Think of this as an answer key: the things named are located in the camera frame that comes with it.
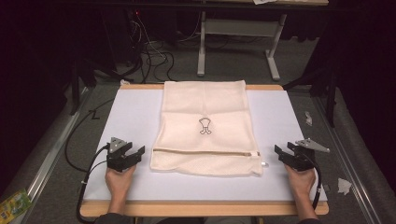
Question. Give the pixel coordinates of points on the person's left hand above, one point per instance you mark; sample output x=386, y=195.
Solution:
x=120, y=182

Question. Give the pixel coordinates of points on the white table mat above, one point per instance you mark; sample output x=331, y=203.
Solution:
x=130, y=118

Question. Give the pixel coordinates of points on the person's right hand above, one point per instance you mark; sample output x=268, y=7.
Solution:
x=300, y=182

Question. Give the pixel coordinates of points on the aluminium floor rail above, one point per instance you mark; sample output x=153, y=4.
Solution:
x=345, y=161
x=49, y=157

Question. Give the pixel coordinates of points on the large white paper scrap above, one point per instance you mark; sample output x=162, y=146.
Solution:
x=344, y=186

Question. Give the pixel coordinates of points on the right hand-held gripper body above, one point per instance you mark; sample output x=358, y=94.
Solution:
x=302, y=158

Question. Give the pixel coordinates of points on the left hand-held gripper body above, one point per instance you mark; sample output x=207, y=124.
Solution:
x=116, y=155

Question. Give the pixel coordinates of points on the white desk frame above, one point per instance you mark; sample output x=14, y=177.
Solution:
x=239, y=27

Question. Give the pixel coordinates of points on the cream mesh laundry bag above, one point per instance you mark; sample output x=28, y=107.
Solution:
x=202, y=102

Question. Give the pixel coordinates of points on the black metal stand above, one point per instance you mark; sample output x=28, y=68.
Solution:
x=74, y=87
x=331, y=93

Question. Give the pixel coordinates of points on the green printed packet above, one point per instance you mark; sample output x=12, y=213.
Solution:
x=14, y=205

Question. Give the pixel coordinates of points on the small grey scrap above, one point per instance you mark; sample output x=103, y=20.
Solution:
x=326, y=188

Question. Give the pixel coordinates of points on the white cloth bit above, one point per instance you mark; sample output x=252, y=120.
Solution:
x=124, y=82

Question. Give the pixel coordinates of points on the small white paper scrap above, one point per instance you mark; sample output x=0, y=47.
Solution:
x=308, y=118

